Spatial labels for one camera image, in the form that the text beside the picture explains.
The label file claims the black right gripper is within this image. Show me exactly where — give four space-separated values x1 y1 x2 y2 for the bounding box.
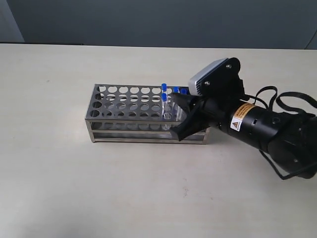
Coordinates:
170 58 266 141

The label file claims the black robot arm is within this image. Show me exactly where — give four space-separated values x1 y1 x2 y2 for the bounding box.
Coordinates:
170 58 317 180

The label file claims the stainless steel test tube rack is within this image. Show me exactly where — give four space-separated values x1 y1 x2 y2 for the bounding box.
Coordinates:
84 83 211 145

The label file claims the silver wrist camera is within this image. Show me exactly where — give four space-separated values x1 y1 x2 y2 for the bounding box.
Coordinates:
188 58 229 96

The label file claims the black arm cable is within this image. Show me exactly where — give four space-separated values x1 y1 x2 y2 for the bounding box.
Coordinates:
241 86 317 180

